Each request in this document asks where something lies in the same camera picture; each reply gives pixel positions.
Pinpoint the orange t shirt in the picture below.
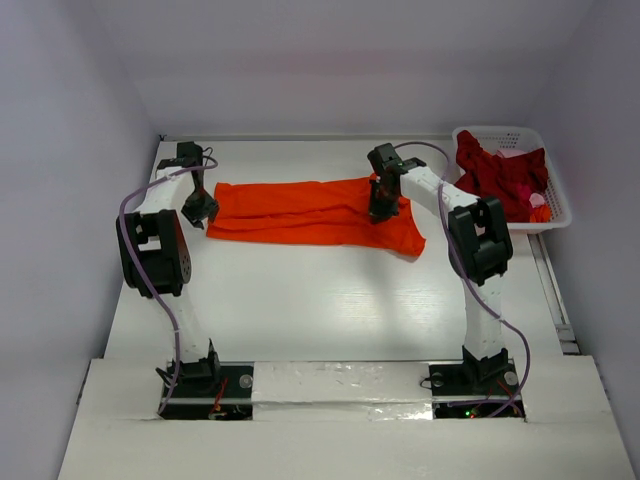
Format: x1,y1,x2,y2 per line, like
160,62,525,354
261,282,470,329
206,176,426,258

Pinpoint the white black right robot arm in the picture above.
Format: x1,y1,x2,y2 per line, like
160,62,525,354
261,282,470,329
367,143,514,397

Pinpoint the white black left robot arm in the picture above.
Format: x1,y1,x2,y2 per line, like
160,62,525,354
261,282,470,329
116,142,221,395

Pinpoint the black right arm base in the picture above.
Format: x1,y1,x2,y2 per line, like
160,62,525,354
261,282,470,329
420,362,519,420

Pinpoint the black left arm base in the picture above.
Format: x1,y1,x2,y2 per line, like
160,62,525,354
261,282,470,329
160,363,254,421

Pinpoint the white plastic laundry basket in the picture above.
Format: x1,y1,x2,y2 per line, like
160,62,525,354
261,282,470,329
452,126,572,234

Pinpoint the dark red t shirt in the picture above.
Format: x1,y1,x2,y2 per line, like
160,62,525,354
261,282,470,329
455,130,549,223

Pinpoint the pink garment in basket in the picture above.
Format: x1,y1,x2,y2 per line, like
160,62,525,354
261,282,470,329
529,193,546,209

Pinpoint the orange garment in basket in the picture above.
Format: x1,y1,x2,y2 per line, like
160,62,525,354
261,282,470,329
529,204,552,223

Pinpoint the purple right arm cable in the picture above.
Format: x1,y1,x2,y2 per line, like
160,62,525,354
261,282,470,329
394,141,532,419

